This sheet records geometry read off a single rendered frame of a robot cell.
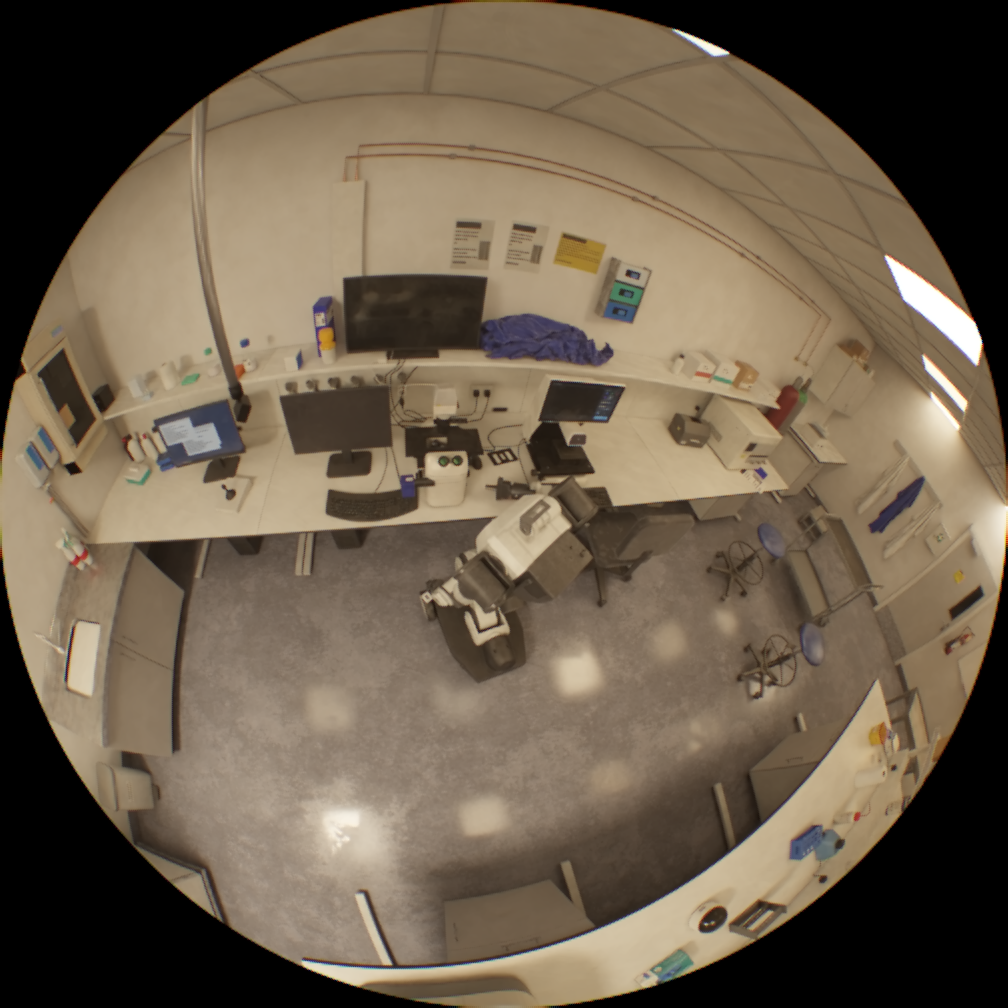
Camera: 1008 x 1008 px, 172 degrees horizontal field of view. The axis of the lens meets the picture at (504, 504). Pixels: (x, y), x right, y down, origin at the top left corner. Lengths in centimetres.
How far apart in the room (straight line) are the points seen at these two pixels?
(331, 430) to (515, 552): 112
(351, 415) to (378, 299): 60
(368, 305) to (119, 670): 240
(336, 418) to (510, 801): 224
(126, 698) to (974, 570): 799
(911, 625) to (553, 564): 588
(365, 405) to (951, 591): 671
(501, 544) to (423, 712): 137
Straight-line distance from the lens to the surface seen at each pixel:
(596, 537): 215
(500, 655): 180
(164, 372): 238
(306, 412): 169
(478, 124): 202
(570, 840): 234
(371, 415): 165
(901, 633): 636
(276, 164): 211
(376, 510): 169
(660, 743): 252
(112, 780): 277
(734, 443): 298
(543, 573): 99
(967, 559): 604
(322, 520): 174
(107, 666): 227
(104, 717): 227
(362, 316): 182
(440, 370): 209
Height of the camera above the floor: 209
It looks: 50 degrees down
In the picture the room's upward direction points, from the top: 15 degrees clockwise
